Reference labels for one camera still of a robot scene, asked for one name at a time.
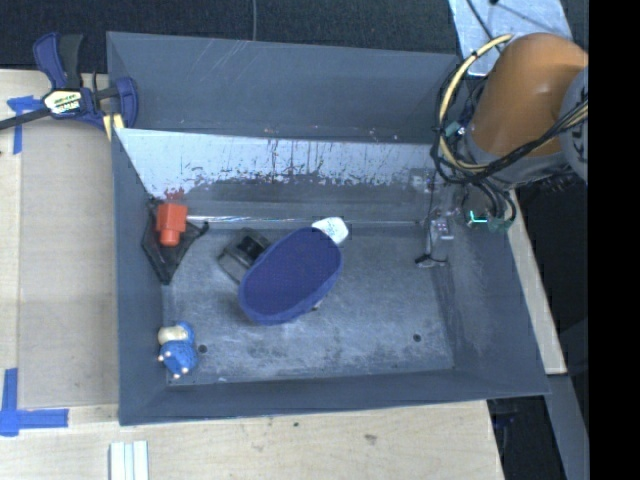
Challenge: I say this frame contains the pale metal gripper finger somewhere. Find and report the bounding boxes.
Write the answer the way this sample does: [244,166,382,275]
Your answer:
[431,218,455,268]
[410,167,437,264]

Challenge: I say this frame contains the grey metal bin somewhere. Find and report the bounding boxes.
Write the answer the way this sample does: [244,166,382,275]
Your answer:
[104,30,552,427]

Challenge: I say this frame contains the blue oval bowl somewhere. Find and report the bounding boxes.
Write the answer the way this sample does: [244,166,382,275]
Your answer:
[237,226,345,327]

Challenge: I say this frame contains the orange and black triangular tool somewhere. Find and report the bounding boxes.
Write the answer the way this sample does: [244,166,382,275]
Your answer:
[141,200,210,285]

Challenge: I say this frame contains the blue and cream toy animal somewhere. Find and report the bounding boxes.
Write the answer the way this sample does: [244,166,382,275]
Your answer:
[157,321,199,381]

